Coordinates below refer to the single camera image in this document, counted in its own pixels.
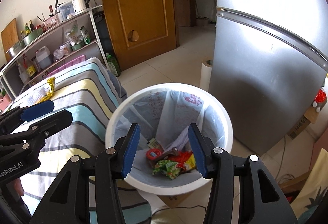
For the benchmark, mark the silver refrigerator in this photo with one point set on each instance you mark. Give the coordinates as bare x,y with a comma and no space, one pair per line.
270,59

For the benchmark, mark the striped tablecloth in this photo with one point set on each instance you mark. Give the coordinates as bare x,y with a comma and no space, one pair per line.
91,93

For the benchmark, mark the pink utensil basket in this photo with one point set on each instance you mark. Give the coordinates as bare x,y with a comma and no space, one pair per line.
50,22

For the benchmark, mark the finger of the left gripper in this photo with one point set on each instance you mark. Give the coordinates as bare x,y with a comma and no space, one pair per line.
44,129
30,113

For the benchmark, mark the white metal shelf rack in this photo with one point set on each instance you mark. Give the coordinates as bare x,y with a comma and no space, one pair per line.
52,39

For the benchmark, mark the white foam fruit net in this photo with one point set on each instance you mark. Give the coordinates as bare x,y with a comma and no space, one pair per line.
31,98

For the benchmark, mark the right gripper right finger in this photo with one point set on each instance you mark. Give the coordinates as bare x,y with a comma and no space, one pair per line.
199,149

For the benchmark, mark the brown coffee snack wrapper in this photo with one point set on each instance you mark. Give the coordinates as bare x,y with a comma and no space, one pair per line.
174,151

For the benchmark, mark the wooden door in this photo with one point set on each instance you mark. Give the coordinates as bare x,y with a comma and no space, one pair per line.
140,29

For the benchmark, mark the cooking oil bottle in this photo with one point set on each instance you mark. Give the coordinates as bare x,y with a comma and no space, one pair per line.
29,66

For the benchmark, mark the cardboard box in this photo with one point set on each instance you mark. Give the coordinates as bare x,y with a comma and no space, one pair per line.
309,117

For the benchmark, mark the gold yellow snack wrapper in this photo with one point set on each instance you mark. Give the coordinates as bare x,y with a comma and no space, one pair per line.
47,92

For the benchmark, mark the red lid plastic cup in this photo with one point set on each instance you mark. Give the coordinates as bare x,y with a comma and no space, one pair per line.
154,154

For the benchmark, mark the white plastic jug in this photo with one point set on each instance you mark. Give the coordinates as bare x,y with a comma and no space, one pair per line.
44,57

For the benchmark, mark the white trash bin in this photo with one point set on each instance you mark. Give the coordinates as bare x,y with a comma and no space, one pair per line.
169,136

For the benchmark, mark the green snack bag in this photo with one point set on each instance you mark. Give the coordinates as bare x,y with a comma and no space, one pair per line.
168,168

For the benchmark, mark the green enamel basin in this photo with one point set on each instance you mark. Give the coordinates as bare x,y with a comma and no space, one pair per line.
32,36

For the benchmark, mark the clear plastic storage box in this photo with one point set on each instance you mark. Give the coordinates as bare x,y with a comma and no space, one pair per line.
65,10

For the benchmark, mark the white paper roll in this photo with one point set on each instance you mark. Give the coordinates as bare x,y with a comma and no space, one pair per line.
206,69

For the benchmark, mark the steel mixing bowl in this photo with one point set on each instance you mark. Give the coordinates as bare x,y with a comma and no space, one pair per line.
16,48

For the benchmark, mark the person's left hand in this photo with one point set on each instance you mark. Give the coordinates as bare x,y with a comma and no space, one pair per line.
18,187

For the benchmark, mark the green bottle on floor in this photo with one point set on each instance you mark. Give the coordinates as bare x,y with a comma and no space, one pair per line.
113,65

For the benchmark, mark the yellow red snack bag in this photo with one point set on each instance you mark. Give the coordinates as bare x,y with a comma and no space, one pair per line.
186,160

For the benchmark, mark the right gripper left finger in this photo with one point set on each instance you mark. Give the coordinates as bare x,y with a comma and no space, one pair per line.
128,150

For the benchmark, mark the wooden cutting board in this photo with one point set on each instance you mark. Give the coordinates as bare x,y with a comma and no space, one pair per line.
9,36

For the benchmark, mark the translucent bin liner bag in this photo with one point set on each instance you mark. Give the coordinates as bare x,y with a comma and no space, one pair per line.
169,134

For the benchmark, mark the pink plastic tray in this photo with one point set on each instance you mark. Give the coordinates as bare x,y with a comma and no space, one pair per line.
75,61

